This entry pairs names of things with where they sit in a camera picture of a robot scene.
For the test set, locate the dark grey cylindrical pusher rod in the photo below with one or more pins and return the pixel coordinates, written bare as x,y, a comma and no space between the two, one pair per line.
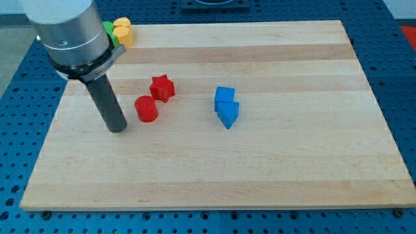
107,104

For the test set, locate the blue cube block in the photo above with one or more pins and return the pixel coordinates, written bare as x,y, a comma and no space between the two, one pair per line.
223,94

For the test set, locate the blue triangle block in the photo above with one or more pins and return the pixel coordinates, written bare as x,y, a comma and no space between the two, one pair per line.
228,112

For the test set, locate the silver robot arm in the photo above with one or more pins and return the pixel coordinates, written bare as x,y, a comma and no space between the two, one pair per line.
79,48

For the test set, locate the red cylinder block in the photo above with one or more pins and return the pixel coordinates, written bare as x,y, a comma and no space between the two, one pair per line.
146,108

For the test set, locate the red star block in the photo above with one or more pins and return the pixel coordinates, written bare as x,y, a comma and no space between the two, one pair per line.
162,88

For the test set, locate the yellow hexagon block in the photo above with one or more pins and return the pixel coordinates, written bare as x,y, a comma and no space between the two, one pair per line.
125,35

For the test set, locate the green block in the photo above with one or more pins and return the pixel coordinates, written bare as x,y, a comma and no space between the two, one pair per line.
109,28

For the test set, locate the yellow rounded block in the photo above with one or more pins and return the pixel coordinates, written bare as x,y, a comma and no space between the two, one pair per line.
122,22

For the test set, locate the wooden cutting board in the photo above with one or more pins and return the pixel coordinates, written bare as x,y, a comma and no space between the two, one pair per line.
310,133

